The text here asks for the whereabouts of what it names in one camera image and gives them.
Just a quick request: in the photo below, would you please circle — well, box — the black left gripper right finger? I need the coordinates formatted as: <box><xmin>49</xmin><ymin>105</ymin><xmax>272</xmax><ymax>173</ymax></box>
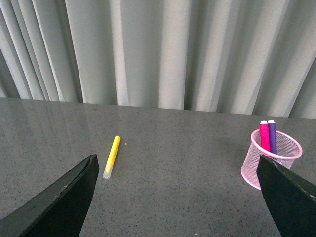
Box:
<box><xmin>256</xmin><ymin>155</ymin><xmax>316</xmax><ymax>237</ymax></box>

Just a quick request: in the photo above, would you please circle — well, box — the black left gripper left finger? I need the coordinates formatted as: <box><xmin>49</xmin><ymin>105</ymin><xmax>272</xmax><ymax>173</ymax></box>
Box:
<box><xmin>0</xmin><ymin>154</ymin><xmax>99</xmax><ymax>237</ymax></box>

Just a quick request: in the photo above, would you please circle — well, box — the purple marker pen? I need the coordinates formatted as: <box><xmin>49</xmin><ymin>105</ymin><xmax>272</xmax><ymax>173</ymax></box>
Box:
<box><xmin>268</xmin><ymin>120</ymin><xmax>277</xmax><ymax>154</ymax></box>

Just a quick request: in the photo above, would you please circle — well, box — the pink marker pen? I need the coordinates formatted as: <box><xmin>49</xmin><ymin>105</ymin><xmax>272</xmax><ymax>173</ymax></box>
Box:
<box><xmin>259</xmin><ymin>120</ymin><xmax>270</xmax><ymax>152</ymax></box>

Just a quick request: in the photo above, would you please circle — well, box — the pink mesh pen cup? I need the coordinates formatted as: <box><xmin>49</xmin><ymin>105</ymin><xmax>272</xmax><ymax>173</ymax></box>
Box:
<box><xmin>240</xmin><ymin>129</ymin><xmax>303</xmax><ymax>190</ymax></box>

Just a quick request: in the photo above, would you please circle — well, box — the yellow marker pen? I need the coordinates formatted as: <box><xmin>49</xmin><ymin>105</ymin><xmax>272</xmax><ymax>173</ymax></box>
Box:
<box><xmin>102</xmin><ymin>135</ymin><xmax>121</xmax><ymax>179</ymax></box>

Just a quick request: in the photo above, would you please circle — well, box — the grey pleated curtain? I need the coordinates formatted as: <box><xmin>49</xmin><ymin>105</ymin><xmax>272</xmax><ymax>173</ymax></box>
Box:
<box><xmin>0</xmin><ymin>0</ymin><xmax>316</xmax><ymax>119</ymax></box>

